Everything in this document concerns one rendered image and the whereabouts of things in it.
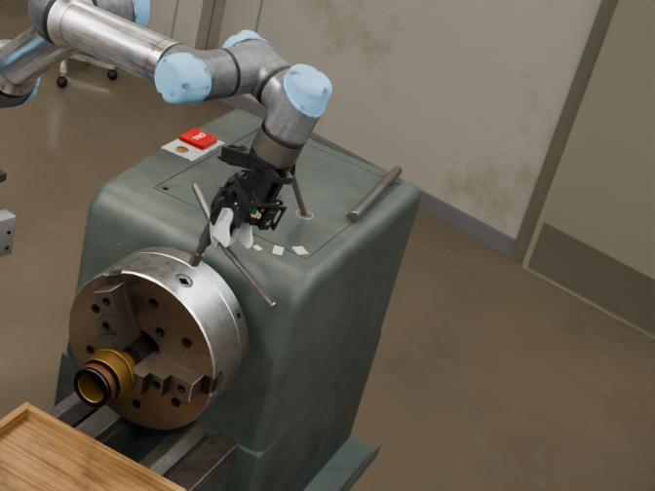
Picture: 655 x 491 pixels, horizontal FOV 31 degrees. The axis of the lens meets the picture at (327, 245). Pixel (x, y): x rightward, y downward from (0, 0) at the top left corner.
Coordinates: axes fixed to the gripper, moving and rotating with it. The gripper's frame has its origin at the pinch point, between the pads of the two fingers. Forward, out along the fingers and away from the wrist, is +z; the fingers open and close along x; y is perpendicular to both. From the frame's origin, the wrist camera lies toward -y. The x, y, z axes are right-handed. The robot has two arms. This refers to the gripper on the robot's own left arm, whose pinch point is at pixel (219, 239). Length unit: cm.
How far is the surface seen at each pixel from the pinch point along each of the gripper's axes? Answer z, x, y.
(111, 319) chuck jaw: 21.4, -11.7, -1.8
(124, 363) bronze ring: 25.2, -10.2, 5.2
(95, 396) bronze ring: 31.5, -14.0, 7.1
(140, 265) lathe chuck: 15.5, -5.7, -9.4
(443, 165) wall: 120, 245, -195
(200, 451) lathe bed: 47.1, 12.9, 8.2
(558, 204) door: 96, 262, -144
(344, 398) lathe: 57, 62, -11
